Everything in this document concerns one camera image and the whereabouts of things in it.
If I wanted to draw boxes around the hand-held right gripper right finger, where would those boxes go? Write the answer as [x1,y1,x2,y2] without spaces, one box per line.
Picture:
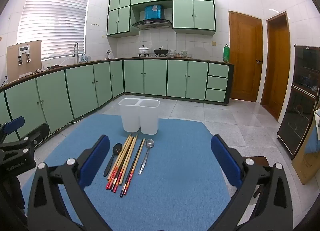
[211,135,293,231]

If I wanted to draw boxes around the black glass-front cabinet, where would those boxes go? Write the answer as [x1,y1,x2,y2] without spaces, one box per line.
[277,45,320,160]

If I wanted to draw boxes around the black plastic spoon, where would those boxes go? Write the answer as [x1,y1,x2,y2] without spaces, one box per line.
[103,143,123,177]

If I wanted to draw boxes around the person's left forearm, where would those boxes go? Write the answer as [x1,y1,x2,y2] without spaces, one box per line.
[0,175,28,231]

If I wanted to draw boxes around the metal spoon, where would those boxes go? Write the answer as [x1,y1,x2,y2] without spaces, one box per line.
[138,139,155,174]

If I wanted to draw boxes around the plain wooden door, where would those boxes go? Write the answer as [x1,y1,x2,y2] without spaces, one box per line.
[260,11,291,121]

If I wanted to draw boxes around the green upper wall cabinets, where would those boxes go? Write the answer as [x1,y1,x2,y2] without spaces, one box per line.
[107,0,216,38]

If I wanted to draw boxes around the wooden door with handle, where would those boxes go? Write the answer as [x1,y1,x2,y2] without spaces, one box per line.
[228,10,263,103]

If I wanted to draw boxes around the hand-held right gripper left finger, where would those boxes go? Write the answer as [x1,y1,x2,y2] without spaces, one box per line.
[27,135,110,231]

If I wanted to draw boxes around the blue table mat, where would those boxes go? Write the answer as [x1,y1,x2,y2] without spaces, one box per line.
[21,113,232,231]

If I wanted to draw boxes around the row of chopsticks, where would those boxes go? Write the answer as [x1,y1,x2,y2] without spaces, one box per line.
[105,133,146,198]

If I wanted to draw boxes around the white double utensil holder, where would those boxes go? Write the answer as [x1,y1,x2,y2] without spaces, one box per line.
[118,98,161,135]

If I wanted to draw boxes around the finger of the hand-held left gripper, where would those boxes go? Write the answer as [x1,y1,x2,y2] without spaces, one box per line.
[0,116,25,144]
[15,123,50,152]

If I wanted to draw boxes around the white window blinds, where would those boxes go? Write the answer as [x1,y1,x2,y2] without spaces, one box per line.
[16,0,90,61]

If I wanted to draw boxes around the black range hood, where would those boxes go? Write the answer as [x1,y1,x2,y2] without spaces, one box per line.
[132,18,173,30]

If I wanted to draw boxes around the black wok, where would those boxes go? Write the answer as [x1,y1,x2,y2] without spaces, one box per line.
[153,46,170,56]

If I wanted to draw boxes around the green lower kitchen cabinets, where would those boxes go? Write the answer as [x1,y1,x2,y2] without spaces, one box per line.
[0,58,234,146]

